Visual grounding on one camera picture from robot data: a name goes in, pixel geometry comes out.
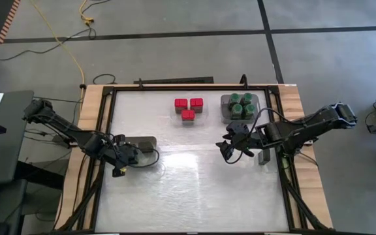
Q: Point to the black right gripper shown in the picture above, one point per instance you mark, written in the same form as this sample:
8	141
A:
250	139

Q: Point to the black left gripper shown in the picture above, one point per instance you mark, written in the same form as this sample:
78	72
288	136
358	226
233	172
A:
126	155

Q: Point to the dark green spice tin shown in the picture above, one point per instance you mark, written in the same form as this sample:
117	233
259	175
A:
264	156
146	147

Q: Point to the red-lidded paprika tin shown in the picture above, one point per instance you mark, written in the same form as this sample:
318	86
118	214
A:
196	104
188	115
181	105

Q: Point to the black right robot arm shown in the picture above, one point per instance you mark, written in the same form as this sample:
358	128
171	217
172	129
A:
305	129

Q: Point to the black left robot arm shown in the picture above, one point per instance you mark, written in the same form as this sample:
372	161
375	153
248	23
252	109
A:
60	125

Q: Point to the yellow gripper tag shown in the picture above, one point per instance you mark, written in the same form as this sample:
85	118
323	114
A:
123	169

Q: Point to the grey translucent plastic bin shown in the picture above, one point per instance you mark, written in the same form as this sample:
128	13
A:
225	119

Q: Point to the white plastic bin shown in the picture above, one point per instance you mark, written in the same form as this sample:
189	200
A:
152	161

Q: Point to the black floor strip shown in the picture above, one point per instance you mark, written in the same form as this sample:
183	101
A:
175	80

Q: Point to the grey side desk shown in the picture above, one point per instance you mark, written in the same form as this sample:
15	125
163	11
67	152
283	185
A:
8	153

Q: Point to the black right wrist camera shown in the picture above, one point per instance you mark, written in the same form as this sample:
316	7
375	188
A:
237	128

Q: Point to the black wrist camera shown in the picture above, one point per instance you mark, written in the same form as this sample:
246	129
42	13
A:
119	139
237	128

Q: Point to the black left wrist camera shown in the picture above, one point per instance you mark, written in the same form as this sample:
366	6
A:
119	139

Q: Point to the black aluminium table frame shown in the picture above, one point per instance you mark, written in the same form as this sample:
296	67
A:
191	88

